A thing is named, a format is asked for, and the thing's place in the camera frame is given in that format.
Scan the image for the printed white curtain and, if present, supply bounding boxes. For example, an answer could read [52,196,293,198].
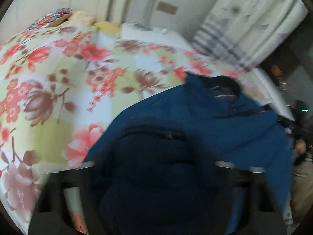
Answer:
[191,0,309,69]

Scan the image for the person's right forearm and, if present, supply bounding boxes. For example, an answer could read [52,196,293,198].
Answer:
[289,151,313,229]

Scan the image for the slim pole lamp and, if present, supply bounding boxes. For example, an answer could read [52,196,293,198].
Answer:
[136,0,158,31]

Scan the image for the yellow pillow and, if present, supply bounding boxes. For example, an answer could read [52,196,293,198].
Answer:
[94,21,122,34]

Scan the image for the white nightstand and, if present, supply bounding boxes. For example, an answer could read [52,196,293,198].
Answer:
[121,23,192,51]

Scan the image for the white window ledge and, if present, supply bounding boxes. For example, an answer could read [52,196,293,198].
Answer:
[253,67,295,121]

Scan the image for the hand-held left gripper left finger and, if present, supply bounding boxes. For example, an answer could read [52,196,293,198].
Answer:
[28,161,101,235]

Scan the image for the floral quilt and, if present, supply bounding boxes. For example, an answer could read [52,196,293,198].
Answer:
[0,26,272,235]

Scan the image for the brown wall socket plate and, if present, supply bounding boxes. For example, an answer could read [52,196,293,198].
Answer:
[156,1,178,15]

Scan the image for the person's right hand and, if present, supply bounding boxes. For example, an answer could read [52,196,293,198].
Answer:
[293,138,307,156]

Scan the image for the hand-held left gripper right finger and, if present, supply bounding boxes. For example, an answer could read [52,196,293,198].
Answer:
[215,160,289,235]

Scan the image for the peach patterned pillow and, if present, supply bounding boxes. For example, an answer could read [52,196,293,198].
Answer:
[66,10,95,26]

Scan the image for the navy blue puffer jacket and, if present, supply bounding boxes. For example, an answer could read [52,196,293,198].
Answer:
[83,73,294,235]

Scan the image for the round embroidered cushion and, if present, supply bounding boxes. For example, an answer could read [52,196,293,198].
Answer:
[26,8,73,29]

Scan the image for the dark window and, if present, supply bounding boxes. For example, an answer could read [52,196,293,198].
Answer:
[258,17,313,108]

